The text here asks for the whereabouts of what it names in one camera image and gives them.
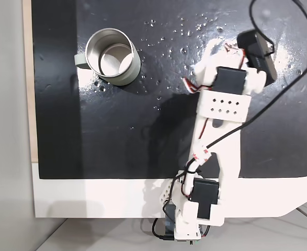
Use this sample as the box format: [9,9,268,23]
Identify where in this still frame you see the pale green steel mug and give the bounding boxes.
[74,28,142,87]

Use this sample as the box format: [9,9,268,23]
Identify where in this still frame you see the black table mat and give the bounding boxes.
[31,0,307,180]

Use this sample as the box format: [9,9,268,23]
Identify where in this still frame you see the light wooden board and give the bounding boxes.
[22,0,39,163]

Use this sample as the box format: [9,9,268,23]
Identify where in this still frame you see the red white servo wire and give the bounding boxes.
[183,76,213,94]

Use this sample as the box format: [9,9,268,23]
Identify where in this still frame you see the black oval camera box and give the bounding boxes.
[236,29,278,88]

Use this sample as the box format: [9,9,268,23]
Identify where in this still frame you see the black base power cable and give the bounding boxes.
[151,216,211,242]

